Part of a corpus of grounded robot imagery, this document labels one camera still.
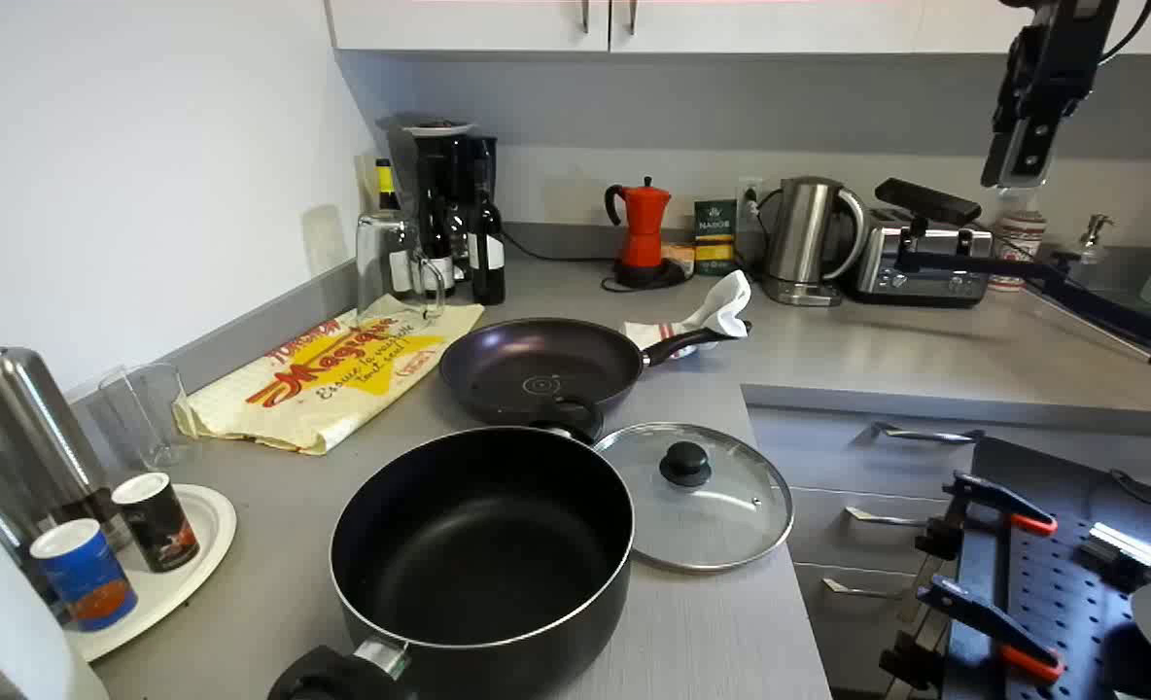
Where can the narrow white cabinet door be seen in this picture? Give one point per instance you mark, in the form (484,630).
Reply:
(461,24)

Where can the wide white cabinet door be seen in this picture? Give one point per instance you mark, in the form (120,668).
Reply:
(834,24)

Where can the white paper towel roll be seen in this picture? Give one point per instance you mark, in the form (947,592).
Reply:
(5,636)

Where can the glass lid with black knob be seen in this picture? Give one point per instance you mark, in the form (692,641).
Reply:
(733,518)

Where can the chrome faucet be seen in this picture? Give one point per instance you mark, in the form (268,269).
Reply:
(1093,240)

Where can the silver toaster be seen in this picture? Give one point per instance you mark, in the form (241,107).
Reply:
(918,266)

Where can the black round trivet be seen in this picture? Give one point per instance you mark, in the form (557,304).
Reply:
(659,278)

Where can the tall steel thermos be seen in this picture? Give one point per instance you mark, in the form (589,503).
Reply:
(37,414)

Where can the large black cooking pot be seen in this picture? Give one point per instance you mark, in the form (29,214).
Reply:
(474,545)

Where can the clear drinking glass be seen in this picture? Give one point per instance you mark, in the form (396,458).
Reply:
(149,420)

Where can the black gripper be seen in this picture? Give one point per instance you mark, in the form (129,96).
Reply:
(1057,61)

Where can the green tea box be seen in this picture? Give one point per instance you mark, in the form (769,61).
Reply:
(714,235)

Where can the red moka pot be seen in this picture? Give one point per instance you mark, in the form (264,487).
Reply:
(642,229)

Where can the black frying pan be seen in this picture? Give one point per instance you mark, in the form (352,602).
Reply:
(540,372)

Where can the blue perforated board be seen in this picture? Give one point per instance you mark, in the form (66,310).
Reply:
(1057,595)

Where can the white dish cloth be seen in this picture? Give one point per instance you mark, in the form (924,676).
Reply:
(731,304)

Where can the black coffee machine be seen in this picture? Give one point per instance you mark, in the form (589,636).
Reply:
(441,161)

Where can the stainless steel electric kettle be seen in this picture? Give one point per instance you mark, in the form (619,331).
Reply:
(802,240)

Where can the blue printed cup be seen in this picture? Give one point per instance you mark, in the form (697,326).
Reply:
(85,576)

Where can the dark brown printed cup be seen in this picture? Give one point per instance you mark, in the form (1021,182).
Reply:
(159,528)

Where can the bottle with yellow cap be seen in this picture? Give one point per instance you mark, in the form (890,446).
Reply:
(386,187)

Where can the clear glass jar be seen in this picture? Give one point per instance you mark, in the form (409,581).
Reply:
(1021,235)

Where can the white oval plate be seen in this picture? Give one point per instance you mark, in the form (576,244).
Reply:
(209,528)

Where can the yellow cloth with red print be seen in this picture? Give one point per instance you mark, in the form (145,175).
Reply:
(329,376)

